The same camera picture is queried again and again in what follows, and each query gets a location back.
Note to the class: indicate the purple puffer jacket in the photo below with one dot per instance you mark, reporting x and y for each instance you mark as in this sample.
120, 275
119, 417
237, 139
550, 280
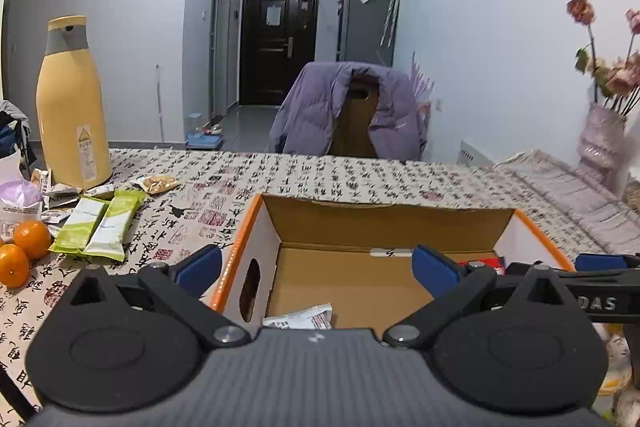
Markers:
310, 112

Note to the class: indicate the white wall outlet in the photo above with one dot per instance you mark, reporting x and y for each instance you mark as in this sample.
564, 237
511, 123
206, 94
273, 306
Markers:
438, 106

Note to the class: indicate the pink ceramic vase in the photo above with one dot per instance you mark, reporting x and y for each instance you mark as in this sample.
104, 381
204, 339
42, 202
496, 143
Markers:
602, 142

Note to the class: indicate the pink striped object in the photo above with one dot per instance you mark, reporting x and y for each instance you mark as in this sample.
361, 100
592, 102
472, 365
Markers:
422, 82

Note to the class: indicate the dark entrance door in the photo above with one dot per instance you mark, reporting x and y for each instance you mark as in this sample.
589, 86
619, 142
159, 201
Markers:
275, 42

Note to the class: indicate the blue pet feeder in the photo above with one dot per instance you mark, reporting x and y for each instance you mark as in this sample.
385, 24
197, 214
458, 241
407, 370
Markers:
202, 139

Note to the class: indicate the grey refrigerator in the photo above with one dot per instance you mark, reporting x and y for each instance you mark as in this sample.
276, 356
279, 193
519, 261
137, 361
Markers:
365, 27

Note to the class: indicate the folded white umbrella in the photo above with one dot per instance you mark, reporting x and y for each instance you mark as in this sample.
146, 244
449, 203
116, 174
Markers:
390, 14

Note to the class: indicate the dark clothes pile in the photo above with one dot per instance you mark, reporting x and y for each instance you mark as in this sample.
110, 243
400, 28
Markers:
12, 127

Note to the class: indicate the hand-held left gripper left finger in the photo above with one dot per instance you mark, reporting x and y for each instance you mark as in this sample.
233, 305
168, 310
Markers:
202, 264

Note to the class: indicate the small pale green packet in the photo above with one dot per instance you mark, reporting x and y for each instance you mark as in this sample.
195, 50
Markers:
102, 192

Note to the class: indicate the orange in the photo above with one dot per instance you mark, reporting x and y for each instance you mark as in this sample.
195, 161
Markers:
32, 238
12, 266

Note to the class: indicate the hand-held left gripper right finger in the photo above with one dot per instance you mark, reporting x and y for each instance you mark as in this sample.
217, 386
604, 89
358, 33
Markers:
435, 272

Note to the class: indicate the dried pink roses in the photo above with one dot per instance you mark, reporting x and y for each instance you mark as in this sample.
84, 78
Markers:
620, 77

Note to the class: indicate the white perforated panel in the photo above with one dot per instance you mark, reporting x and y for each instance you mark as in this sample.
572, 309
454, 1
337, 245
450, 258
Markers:
475, 153

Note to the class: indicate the white red snack packet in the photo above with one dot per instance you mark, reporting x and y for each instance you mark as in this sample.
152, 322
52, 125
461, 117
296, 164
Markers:
300, 318

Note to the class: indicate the yellow thermos bottle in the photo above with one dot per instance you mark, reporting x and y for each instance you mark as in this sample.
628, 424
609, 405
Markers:
72, 107

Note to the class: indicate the clear peanut packet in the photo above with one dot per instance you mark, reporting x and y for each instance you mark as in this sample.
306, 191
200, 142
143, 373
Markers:
157, 184

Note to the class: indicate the wooden chair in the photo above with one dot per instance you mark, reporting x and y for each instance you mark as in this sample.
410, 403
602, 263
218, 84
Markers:
355, 127

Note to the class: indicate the pumpkin print cardboard box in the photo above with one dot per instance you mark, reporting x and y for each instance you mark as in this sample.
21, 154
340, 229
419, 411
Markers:
350, 279

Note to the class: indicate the pile of small snack packets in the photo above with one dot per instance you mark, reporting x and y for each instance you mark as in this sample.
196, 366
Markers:
57, 199

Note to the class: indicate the grey pink patterned cloth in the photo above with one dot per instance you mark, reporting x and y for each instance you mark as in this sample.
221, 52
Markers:
565, 197

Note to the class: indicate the white plastic bag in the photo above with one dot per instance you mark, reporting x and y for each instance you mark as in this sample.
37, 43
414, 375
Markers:
10, 167

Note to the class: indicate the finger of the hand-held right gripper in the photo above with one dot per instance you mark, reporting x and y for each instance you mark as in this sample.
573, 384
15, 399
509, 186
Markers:
600, 262

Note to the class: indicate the grey interior door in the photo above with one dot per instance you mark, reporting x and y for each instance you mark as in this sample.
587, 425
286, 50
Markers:
221, 37

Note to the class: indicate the green white snack packet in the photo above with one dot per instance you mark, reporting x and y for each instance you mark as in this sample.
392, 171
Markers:
80, 224

